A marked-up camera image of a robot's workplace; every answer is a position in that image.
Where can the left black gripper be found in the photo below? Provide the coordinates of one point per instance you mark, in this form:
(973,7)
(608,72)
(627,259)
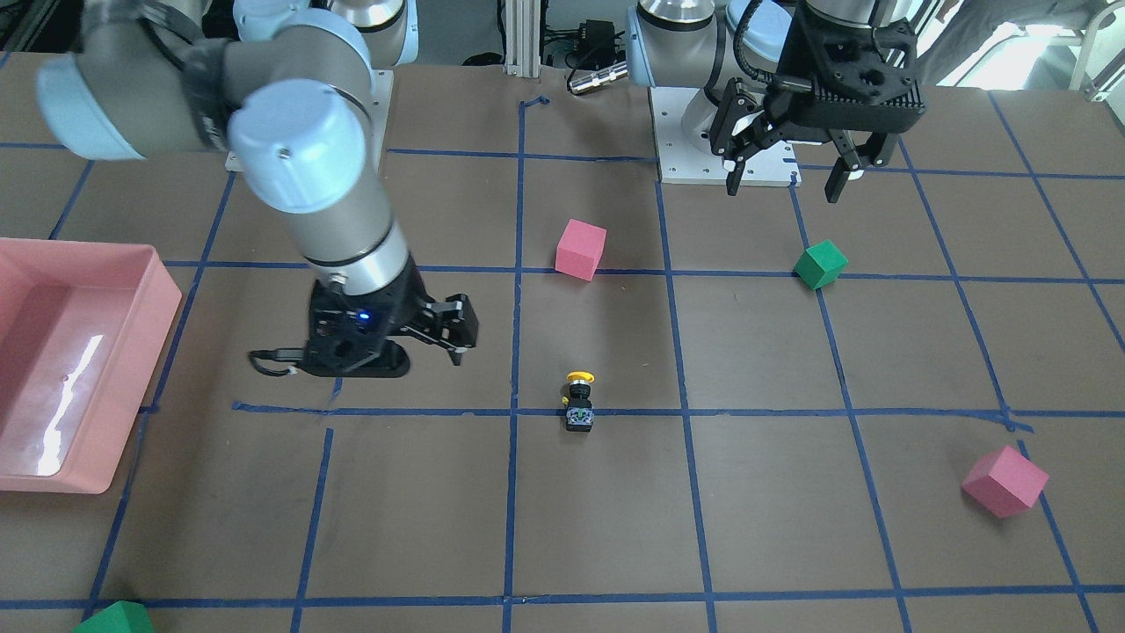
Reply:
(780,63)

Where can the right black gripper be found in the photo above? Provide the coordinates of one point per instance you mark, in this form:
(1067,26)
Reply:
(406,301)

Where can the yellow push button switch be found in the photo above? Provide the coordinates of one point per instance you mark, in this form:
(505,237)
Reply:
(579,411)

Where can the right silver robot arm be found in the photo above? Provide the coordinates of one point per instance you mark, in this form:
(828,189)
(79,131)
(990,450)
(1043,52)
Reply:
(292,98)

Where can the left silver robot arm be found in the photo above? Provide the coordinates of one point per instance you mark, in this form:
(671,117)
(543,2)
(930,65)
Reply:
(701,45)

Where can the green cube near base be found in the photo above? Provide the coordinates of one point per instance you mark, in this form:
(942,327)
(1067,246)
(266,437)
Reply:
(820,264)

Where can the pink cube centre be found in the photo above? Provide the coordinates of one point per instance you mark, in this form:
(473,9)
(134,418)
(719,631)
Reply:
(580,249)

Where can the pink cube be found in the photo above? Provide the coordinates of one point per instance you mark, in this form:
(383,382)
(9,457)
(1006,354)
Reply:
(580,249)
(1005,482)

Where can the silver metal cylinder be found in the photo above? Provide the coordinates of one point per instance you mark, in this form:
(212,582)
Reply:
(597,79)

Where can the pink plastic tray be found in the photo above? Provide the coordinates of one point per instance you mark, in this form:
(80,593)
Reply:
(83,326)

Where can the pink cube far side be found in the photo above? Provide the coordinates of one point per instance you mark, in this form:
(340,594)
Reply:
(1005,482)

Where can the green cube near tray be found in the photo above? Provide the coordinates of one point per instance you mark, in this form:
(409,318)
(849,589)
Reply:
(120,617)

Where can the aluminium profile post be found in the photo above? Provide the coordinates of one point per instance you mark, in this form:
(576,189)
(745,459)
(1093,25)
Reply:
(522,21)

